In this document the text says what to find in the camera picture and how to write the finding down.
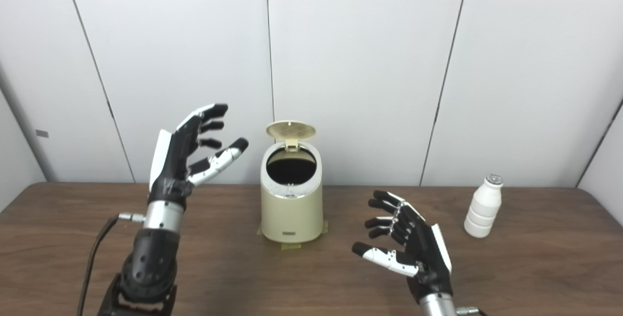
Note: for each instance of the small grey wall label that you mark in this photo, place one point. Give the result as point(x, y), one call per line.
point(42, 133)

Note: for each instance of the cream round bin lid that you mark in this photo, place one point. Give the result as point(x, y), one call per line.
point(291, 130)

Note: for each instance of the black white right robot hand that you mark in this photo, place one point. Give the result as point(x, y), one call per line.
point(423, 252)

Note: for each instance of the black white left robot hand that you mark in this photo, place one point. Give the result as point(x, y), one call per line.
point(170, 165)

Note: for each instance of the small white plastic bottle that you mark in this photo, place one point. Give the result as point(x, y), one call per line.
point(483, 209)

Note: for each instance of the cream-colored bin body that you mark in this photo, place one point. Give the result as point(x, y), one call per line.
point(291, 216)

